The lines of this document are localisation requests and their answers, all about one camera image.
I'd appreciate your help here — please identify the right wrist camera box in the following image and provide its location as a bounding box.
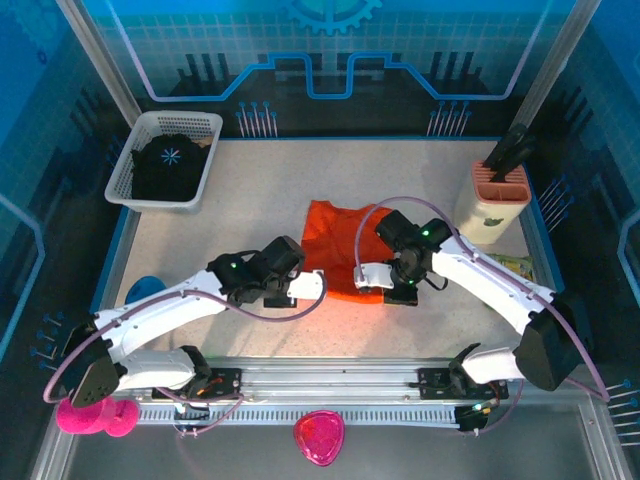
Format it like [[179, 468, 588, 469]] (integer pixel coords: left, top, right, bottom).
[[352, 262, 395, 292]]

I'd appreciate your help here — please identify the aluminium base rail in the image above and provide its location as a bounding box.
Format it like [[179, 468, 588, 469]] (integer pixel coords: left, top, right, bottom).
[[64, 355, 599, 404]]

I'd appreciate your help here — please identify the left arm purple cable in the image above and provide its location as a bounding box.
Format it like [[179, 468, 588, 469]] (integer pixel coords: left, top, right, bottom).
[[42, 272, 330, 439]]

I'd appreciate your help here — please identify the orange t-shirt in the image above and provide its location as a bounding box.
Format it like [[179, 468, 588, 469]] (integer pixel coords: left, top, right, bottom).
[[300, 199, 401, 305]]

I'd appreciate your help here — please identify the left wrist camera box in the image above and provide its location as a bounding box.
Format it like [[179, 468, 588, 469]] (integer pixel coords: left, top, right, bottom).
[[288, 268, 327, 301]]

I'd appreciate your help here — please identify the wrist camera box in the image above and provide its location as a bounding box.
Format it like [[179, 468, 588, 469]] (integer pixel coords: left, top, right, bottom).
[[288, 268, 327, 301], [352, 262, 395, 292]]

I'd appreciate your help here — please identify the blue round dish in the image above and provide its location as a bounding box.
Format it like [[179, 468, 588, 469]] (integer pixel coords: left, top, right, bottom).
[[124, 274, 167, 304]]

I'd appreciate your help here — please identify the grey slotted cable duct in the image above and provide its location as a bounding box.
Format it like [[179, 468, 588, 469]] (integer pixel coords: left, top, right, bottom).
[[137, 403, 462, 427]]

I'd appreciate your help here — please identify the pink heart-shaped bowl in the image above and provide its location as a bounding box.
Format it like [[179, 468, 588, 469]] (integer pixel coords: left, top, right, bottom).
[[293, 409, 346, 468]]

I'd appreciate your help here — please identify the aluminium frame post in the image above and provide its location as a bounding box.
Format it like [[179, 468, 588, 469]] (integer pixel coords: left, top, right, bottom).
[[512, 0, 604, 139], [53, 0, 145, 129]]

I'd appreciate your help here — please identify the white knife block pink top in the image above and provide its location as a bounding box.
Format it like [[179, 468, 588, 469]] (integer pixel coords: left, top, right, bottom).
[[452, 162, 531, 245]]

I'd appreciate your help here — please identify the green snack packet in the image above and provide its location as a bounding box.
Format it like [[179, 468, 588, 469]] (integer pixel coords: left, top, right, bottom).
[[487, 252, 534, 282]]

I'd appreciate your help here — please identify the black t-shirt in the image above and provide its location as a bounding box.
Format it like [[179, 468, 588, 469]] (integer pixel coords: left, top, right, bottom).
[[130, 132, 211, 202]]

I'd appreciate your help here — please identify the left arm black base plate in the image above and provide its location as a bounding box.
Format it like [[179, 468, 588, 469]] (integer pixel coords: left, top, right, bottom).
[[151, 368, 244, 401]]

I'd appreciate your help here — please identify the black-handled knife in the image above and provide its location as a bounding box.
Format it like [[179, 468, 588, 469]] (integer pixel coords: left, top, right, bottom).
[[490, 133, 535, 175], [492, 149, 531, 182], [485, 123, 527, 169]]

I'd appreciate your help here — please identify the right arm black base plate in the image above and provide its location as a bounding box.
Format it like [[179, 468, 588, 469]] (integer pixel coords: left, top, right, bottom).
[[417, 367, 510, 401]]

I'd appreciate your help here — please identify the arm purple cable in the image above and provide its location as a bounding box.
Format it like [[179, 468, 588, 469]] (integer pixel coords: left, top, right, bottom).
[[353, 196, 611, 436], [42, 272, 330, 439]]

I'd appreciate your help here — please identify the white plastic basket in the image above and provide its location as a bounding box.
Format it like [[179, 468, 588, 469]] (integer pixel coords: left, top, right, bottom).
[[103, 110, 225, 215]]

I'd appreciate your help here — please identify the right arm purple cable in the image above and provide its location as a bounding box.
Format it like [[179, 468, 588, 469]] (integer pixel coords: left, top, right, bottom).
[[353, 196, 611, 436]]

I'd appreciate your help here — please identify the black controller board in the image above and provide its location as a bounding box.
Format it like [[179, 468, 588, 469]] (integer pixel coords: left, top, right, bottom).
[[173, 397, 211, 422], [457, 401, 501, 433]]

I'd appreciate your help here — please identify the pink goblet cup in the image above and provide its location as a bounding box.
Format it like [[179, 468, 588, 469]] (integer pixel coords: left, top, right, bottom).
[[55, 397, 140, 439]]

